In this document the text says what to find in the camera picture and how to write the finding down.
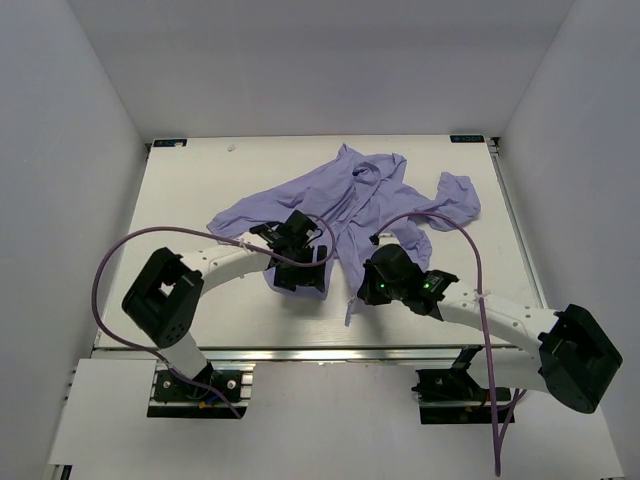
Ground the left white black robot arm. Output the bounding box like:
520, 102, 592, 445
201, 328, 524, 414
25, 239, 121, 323
122, 211, 333, 399

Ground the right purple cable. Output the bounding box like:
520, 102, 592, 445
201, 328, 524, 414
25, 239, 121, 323
369, 212, 526, 477

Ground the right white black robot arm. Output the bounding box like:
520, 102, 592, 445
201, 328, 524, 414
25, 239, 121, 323
357, 244, 623, 414

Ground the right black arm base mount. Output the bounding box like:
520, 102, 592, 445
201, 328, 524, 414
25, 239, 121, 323
411, 369, 492, 425

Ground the right blue table label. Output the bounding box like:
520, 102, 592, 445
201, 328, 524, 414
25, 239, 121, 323
449, 134, 485, 144

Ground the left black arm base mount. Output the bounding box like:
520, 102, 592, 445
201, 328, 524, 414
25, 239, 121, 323
146, 363, 254, 420

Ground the blue table label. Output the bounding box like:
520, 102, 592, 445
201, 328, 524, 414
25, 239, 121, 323
449, 134, 485, 144
152, 138, 187, 148

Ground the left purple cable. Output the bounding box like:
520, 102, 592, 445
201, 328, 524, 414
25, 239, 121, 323
92, 214, 335, 419

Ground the lavender purple jacket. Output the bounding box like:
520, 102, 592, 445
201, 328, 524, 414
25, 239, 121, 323
207, 142, 484, 329

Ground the left blue table label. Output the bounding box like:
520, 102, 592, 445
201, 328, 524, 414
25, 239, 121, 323
152, 138, 187, 148

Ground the purple cable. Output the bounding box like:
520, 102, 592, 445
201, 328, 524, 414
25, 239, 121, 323
92, 214, 335, 419
369, 212, 526, 477

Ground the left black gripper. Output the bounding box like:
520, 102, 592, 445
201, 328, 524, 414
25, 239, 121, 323
274, 243, 327, 292

